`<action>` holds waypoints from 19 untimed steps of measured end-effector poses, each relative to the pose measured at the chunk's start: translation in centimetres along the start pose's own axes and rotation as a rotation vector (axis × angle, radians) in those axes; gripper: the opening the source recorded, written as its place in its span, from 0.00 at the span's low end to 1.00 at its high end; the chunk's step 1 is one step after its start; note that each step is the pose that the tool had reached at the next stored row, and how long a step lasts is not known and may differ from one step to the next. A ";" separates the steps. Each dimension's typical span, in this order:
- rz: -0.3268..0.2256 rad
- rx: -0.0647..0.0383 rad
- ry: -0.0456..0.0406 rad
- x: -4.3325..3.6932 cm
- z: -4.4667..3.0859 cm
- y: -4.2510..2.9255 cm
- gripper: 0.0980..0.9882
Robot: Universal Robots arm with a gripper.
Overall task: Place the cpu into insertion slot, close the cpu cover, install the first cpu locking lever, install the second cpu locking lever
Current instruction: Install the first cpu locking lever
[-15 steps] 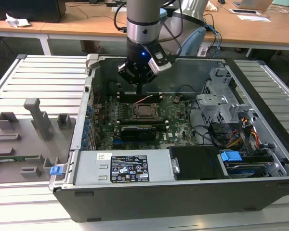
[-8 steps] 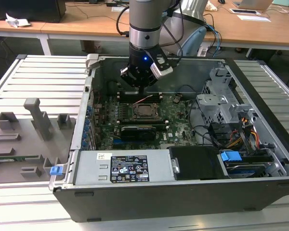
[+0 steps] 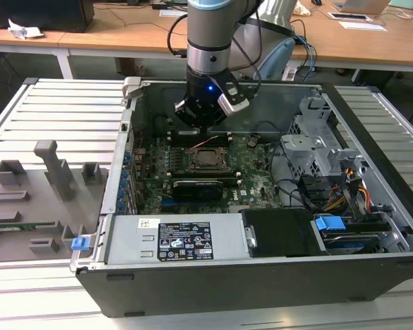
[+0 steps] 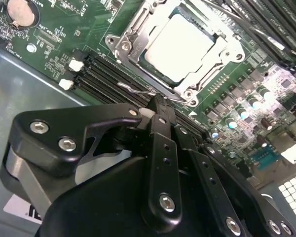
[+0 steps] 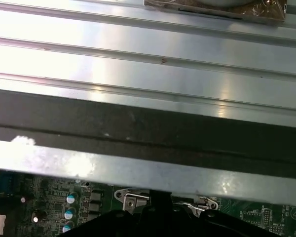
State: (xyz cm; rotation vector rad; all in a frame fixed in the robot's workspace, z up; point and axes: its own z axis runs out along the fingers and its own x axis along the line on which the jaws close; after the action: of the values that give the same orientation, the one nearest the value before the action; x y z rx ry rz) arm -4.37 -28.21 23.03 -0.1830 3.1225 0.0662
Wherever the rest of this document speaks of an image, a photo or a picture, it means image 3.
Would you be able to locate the green RAM stick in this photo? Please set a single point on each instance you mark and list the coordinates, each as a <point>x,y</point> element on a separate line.
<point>31,225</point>

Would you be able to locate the black open PC case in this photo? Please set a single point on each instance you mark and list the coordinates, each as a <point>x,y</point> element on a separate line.
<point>227,288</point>

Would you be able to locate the wooden desk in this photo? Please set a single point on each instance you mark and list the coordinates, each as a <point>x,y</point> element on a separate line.
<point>130,38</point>

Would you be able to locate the silver metal drive cage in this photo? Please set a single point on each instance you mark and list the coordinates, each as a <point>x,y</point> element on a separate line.
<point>313,144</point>

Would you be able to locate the black box on desk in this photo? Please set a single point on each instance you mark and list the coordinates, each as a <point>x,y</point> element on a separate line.
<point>38,13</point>

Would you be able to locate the grey parts rack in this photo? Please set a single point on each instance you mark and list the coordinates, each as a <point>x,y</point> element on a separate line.
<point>38,206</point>

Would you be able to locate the silver square CPU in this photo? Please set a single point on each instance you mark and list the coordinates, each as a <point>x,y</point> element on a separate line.
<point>206,157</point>

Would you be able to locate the black rating label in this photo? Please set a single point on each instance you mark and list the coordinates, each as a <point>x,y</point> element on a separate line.
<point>186,240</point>

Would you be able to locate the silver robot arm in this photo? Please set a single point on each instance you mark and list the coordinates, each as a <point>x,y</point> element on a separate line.
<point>206,34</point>

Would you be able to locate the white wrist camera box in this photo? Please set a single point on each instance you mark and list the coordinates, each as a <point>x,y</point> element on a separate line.
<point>232,101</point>

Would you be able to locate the black RAM slot row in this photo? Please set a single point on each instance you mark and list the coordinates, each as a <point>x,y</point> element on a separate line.
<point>230,179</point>
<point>223,140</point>

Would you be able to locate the crumpled white paper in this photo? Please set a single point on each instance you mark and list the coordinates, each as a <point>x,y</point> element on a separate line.
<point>24,31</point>

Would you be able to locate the grey laptop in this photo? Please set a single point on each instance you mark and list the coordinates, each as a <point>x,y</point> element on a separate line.
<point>361,6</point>

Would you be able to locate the CPU socket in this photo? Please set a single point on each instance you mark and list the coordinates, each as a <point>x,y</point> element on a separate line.
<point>190,167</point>

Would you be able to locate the black graphics card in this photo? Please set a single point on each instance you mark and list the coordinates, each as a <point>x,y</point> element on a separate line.
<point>198,190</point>

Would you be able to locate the small blue case latch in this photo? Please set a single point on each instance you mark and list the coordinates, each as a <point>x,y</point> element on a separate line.
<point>80,244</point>

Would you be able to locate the white flat tablet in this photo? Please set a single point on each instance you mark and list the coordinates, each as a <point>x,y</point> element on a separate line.
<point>347,16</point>

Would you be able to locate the black plastic shroud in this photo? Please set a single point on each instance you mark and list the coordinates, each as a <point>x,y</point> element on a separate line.
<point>282,233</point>

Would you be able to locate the grey power supply unit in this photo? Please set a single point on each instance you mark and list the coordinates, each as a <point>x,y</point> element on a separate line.
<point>130,240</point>

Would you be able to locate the round coin cell battery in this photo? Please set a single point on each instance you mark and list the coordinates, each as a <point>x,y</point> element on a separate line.
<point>252,141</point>

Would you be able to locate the brown cardboard box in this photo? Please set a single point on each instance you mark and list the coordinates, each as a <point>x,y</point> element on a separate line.
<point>129,67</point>

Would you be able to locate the hard disk drive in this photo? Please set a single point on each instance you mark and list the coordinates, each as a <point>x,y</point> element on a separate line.
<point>351,244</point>

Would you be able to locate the white paper sheet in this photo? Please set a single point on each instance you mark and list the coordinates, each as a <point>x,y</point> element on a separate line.
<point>363,26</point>
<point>173,13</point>

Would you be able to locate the green motherboard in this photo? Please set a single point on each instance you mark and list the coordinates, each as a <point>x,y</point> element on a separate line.
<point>258,185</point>

